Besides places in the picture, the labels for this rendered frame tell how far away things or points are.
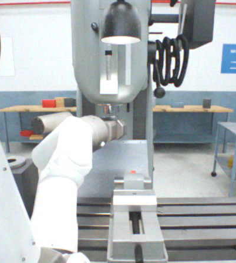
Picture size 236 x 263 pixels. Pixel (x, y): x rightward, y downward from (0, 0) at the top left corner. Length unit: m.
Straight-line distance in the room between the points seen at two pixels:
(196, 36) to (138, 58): 0.38
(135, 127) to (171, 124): 4.05
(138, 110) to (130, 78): 0.48
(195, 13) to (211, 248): 0.78
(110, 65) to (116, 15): 0.15
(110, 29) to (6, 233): 0.31
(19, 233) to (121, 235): 0.39
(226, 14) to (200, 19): 4.63
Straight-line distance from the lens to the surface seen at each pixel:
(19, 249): 0.20
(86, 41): 0.55
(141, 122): 1.01
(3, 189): 0.19
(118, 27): 0.37
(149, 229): 0.59
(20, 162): 0.69
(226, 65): 5.38
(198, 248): 0.73
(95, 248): 0.70
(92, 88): 0.54
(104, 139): 0.50
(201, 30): 0.89
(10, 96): 5.42
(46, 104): 4.51
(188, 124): 5.15
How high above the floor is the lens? 1.36
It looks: 13 degrees down
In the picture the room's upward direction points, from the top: straight up
